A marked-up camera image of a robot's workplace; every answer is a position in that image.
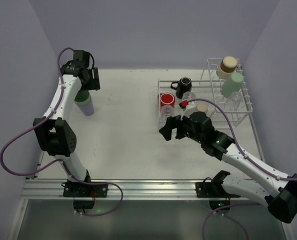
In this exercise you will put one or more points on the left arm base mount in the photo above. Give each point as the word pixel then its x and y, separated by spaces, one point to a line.
pixel 78 190

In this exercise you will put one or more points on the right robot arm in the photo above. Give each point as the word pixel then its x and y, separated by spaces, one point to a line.
pixel 269 187

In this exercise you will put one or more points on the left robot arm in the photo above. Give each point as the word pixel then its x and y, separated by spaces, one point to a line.
pixel 76 79

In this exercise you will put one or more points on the brown and cream cup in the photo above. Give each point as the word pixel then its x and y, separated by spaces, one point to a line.
pixel 227 67

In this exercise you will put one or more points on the black controller box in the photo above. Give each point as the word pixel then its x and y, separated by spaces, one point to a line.
pixel 83 205
pixel 215 204

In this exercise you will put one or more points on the tall light green cup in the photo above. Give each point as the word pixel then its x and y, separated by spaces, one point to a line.
pixel 232 84

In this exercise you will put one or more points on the red mug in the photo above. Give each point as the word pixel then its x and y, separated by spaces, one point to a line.
pixel 167 99

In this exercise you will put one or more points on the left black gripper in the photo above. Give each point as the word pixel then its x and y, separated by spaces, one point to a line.
pixel 95 78

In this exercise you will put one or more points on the black mug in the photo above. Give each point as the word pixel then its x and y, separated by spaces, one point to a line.
pixel 181 86

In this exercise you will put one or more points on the clear glass front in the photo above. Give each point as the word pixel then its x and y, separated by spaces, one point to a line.
pixel 166 111

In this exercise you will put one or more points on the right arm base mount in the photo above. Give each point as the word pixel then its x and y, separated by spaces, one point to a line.
pixel 212 187

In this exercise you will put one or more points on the right black controller box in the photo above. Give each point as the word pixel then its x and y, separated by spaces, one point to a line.
pixel 215 204

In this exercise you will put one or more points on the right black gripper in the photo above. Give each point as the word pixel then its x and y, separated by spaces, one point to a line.
pixel 178 125

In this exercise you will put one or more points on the beige cup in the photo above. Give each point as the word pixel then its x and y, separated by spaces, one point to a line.
pixel 202 107

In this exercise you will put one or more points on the clear glass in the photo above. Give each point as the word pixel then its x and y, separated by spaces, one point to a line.
pixel 188 96
pixel 166 111

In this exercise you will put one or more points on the lavender cup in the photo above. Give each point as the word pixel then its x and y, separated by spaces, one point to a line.
pixel 86 107

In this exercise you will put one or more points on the left black controller box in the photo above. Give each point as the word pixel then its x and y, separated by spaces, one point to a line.
pixel 83 205

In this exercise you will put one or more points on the clear glass upper rack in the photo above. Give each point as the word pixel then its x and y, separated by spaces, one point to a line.
pixel 233 101

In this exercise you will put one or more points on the aluminium mounting rail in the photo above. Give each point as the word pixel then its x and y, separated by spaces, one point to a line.
pixel 151 190

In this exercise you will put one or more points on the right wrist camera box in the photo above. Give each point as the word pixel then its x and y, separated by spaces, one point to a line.
pixel 187 108

